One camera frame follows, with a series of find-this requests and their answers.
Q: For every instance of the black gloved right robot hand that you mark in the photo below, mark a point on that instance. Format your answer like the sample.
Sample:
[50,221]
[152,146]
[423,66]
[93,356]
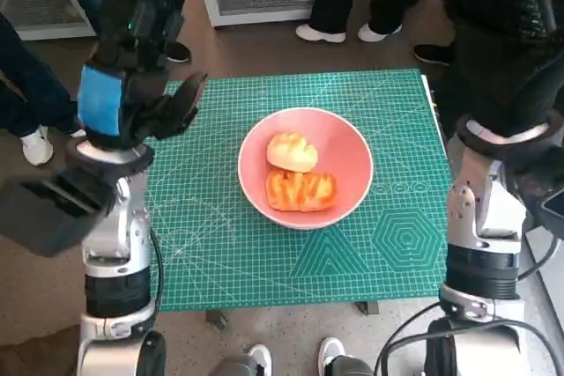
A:
[502,50]

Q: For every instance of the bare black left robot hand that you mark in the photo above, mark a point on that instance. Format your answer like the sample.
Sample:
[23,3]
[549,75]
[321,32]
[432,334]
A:
[141,94]

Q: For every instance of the round bread bun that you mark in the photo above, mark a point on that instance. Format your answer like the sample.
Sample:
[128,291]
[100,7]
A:
[291,151]

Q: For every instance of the braided rectangular bread loaf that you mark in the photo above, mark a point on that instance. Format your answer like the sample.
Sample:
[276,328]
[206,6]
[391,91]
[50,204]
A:
[300,191]

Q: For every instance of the pink bowl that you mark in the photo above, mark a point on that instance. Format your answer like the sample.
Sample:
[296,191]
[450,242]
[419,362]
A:
[343,151]

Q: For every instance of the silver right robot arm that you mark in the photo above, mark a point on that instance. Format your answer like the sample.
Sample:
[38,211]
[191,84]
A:
[480,222]

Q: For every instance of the green cutting mat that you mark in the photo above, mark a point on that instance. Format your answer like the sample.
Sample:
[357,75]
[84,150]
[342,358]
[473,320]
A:
[211,217]

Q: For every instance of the grey desk panel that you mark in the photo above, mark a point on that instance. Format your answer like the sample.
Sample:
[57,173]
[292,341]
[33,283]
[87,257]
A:
[556,297]

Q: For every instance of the white left foot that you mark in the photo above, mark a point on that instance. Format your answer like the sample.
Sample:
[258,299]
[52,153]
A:
[260,356]

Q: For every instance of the white foot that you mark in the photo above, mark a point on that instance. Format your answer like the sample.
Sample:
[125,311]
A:
[331,349]
[260,356]

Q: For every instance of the white right foot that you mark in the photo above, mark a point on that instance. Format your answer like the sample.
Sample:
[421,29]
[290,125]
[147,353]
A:
[331,349]

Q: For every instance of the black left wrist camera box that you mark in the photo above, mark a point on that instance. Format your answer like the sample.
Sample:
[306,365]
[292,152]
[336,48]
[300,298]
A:
[48,213]

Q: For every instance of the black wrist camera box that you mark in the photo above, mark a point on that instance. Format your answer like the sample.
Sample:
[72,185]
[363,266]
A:
[48,213]
[551,208]

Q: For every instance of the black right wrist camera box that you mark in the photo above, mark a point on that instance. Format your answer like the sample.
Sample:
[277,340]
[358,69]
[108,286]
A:
[551,208]

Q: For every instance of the black table bracket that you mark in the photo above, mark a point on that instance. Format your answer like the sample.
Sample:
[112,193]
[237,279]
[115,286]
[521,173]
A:
[218,321]
[369,308]

